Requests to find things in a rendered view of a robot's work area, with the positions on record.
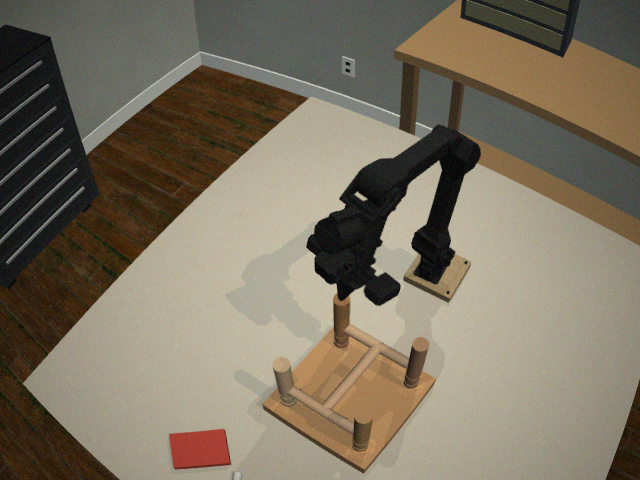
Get red flat rectangular pad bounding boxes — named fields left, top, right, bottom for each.
left=169, top=429, right=231, bottom=470

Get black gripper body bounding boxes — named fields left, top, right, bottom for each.
left=306, top=234, right=401, bottom=306

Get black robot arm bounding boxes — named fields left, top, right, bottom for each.
left=314, top=124, right=481, bottom=285

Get wooden stool legs with h-shaped crossbars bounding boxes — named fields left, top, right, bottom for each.
left=272, top=293, right=429, bottom=452

